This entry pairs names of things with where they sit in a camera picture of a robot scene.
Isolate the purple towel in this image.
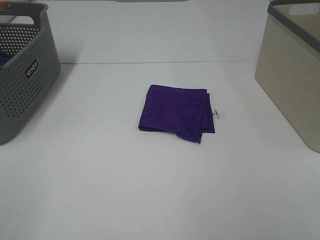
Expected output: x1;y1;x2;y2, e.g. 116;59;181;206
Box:
138;84;215;143

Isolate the beige basket with grey rim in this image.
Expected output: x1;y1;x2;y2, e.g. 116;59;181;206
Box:
255;0;320;152

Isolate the grey perforated plastic basket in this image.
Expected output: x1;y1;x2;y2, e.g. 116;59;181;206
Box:
0;1;61;144

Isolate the blue cloth in grey basket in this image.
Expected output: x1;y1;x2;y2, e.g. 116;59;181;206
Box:
0;52;13;67

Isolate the brown leather basket handle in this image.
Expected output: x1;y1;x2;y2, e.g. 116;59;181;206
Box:
0;1;11;11

